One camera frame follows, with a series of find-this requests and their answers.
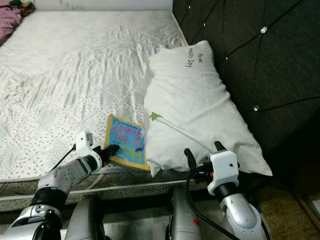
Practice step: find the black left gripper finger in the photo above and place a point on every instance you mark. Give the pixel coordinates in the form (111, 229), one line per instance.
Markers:
(112, 150)

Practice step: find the grey robot left leg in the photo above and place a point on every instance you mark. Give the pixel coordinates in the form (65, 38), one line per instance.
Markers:
(85, 220)

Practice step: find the white pillow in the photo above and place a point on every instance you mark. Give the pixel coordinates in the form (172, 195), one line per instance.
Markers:
(195, 110)

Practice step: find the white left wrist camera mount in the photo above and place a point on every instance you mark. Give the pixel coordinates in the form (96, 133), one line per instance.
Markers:
(84, 144)

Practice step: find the grey robot right leg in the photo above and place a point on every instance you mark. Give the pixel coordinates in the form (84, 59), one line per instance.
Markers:
(185, 220)

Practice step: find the blue yellow children's book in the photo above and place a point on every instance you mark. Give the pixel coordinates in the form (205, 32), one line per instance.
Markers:
(127, 142)

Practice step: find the mauve cartoon print blanket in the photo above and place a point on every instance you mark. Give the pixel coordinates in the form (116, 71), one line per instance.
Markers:
(10, 20)

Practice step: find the black tufted headboard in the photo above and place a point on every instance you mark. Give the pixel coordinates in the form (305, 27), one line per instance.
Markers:
(265, 60)

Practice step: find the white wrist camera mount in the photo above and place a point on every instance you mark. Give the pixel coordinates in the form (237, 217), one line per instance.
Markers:
(84, 144)
(224, 170)

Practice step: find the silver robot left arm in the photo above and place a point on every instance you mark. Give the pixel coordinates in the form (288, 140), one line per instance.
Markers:
(65, 185)

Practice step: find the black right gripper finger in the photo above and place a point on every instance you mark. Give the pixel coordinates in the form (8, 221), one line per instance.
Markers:
(220, 146)
(190, 159)

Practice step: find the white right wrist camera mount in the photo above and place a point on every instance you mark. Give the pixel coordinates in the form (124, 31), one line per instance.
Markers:
(224, 170)

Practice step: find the white quilted mattress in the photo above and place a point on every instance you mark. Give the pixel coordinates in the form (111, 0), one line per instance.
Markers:
(70, 75)

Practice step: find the grey robot leg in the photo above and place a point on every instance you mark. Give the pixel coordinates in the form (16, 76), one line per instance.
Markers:
(85, 220)
(185, 220)

